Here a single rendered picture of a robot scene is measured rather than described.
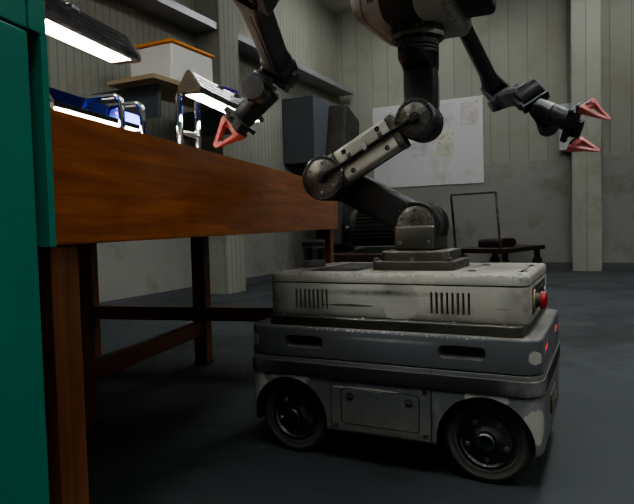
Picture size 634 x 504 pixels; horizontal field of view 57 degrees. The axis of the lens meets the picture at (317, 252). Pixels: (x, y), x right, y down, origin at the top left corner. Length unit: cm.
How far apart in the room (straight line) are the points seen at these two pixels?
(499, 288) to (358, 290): 34
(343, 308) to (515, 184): 621
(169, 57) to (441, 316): 329
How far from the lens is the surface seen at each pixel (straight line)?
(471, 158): 770
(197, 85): 201
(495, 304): 138
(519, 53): 784
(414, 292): 142
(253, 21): 126
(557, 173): 755
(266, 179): 165
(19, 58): 80
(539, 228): 755
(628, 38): 778
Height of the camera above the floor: 60
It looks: 3 degrees down
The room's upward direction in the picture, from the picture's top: 2 degrees counter-clockwise
